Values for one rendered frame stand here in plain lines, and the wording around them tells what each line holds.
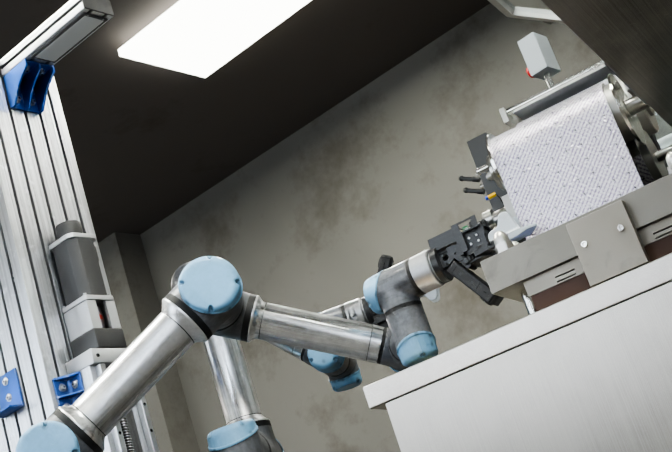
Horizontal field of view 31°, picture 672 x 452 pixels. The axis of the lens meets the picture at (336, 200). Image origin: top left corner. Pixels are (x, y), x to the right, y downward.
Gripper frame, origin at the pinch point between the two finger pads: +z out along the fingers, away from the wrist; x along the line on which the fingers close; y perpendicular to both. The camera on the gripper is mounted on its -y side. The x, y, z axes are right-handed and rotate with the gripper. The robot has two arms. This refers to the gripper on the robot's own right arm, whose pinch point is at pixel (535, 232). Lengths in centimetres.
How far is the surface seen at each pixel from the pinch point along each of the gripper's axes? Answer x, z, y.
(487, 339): -25.9, -7.3, -20.1
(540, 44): 58, 4, 58
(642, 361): -25.8, 14.6, -32.7
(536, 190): -0.1, 3.2, 7.2
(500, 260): -19.8, -2.3, -7.4
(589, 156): -0.1, 14.7, 8.7
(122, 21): 223, -205, 242
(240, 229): 433, -289, 205
